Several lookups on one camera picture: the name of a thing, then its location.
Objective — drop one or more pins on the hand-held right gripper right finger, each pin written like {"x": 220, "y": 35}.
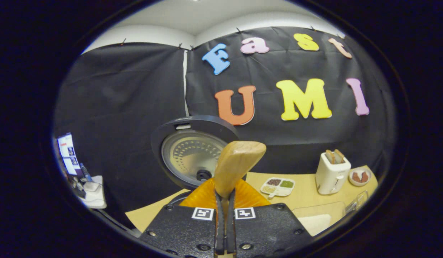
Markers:
{"x": 231, "y": 218}

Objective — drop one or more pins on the round white plate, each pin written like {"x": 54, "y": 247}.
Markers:
{"x": 359, "y": 184}

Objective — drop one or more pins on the wooden spoon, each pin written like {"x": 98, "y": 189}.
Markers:
{"x": 237, "y": 161}

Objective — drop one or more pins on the white device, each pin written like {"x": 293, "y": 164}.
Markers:
{"x": 94, "y": 195}

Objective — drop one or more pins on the white divided bean dish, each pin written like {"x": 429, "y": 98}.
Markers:
{"x": 278, "y": 191}

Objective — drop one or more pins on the wall poster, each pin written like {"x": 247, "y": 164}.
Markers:
{"x": 69, "y": 154}

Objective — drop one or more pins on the white toaster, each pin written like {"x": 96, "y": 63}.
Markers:
{"x": 330, "y": 179}

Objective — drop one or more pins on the black and silver rice cooker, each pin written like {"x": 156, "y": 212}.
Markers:
{"x": 192, "y": 157}

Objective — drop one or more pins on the brown toast slice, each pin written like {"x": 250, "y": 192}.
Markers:
{"x": 339, "y": 156}
{"x": 330, "y": 157}

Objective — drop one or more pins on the brown meat piece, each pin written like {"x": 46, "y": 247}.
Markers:
{"x": 356, "y": 177}
{"x": 364, "y": 176}

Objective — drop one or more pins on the clear glass container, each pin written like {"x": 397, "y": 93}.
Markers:
{"x": 314, "y": 208}

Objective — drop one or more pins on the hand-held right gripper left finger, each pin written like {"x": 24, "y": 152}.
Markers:
{"x": 219, "y": 218}

